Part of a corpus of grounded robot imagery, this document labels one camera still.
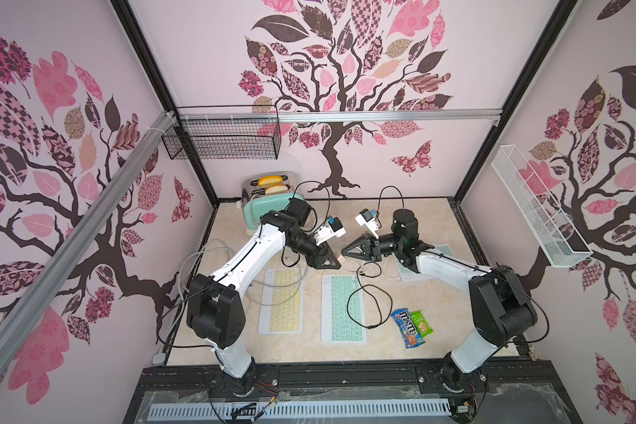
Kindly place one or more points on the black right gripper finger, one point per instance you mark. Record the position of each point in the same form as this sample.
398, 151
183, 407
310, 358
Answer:
357, 254
364, 243

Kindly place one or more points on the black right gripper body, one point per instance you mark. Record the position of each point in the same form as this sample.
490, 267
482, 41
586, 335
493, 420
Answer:
374, 247

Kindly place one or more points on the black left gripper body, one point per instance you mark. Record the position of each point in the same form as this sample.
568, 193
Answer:
304, 245

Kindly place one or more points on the aluminium rail back wall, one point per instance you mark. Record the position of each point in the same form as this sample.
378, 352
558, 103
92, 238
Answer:
354, 116

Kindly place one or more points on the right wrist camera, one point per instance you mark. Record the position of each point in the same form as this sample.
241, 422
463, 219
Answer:
369, 220

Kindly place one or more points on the black wire basket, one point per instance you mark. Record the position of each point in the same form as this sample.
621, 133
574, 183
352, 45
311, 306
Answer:
225, 132

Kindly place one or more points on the aluminium rail wall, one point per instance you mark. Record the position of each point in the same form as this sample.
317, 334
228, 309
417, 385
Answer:
354, 116
30, 308

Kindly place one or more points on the mint green toaster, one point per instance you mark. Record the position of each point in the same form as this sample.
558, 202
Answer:
264, 193

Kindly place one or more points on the blue candy bag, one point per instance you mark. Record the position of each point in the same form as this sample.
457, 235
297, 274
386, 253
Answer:
408, 329

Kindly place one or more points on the aluminium rail left wall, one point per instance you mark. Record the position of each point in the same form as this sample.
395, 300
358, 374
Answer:
30, 308

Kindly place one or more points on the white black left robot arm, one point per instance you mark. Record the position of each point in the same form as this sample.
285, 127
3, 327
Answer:
215, 311

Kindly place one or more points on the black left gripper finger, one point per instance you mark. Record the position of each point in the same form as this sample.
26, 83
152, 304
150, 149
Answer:
325, 265
326, 253

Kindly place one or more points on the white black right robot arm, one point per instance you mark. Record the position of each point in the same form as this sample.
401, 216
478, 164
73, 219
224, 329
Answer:
501, 308

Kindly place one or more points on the green snack packet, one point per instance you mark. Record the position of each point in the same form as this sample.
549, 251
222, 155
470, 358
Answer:
421, 324

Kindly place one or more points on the white slotted cable duct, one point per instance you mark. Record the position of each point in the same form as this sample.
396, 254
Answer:
297, 410

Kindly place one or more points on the yellow wireless keyboard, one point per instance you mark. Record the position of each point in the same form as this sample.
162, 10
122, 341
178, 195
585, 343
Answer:
281, 306

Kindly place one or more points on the white wire shelf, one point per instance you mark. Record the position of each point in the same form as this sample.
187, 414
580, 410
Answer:
530, 184

